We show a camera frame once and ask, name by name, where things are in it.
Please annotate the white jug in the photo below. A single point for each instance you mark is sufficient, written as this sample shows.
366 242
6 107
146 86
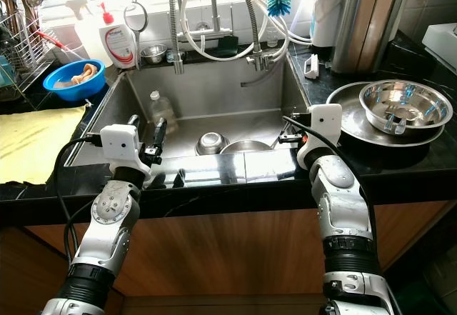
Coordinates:
325 15

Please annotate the white red-pump soap bottle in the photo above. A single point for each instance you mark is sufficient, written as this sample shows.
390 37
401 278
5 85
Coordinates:
118 47

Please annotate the large steel plate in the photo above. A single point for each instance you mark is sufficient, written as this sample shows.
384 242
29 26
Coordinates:
346 115

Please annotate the clear plastic bottle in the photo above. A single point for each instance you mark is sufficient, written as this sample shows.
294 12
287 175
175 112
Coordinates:
158 108

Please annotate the small steel cup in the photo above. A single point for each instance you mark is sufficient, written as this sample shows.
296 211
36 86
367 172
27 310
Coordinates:
153 55

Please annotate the small white plug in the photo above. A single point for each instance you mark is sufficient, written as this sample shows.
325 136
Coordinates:
311 66

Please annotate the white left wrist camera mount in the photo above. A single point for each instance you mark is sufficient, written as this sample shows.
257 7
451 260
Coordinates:
120 143

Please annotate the wide shallow steel bowl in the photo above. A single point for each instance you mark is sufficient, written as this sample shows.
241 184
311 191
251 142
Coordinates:
246 146

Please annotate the tall steel cylinder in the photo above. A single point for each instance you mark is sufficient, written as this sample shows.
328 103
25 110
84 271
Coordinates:
357 22

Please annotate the shiny deep steel bowl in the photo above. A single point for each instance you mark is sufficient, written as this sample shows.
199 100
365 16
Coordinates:
378 104

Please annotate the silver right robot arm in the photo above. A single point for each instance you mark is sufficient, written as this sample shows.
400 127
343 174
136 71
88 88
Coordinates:
339 186

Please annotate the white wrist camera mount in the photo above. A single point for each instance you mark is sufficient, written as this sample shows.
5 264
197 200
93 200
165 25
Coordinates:
120 143
325 118

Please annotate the small steel bowl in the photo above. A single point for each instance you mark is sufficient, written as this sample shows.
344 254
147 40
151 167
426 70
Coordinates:
211 143

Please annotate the beige sponge cloth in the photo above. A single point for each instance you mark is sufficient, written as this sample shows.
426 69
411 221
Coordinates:
89 72

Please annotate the stainless steel sink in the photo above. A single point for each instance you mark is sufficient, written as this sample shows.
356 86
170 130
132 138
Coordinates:
207 90

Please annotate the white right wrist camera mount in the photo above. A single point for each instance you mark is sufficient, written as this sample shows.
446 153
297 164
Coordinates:
325 118

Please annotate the chrome spring faucet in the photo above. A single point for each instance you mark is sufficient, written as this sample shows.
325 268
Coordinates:
176 33

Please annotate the blue plastic bowl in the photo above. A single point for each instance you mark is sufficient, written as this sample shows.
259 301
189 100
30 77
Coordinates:
61 90

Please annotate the brown wooden cabinet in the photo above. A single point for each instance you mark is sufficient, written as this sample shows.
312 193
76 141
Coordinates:
221 258

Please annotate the teal plastic box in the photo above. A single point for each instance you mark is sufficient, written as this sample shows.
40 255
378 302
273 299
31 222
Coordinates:
6 72

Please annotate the yellow cloth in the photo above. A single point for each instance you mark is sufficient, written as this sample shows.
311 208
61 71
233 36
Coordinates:
39 143

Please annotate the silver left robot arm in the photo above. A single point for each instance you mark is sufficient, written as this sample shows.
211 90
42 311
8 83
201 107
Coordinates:
114 208

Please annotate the white plastic container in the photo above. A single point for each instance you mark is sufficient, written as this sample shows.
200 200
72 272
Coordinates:
443 43

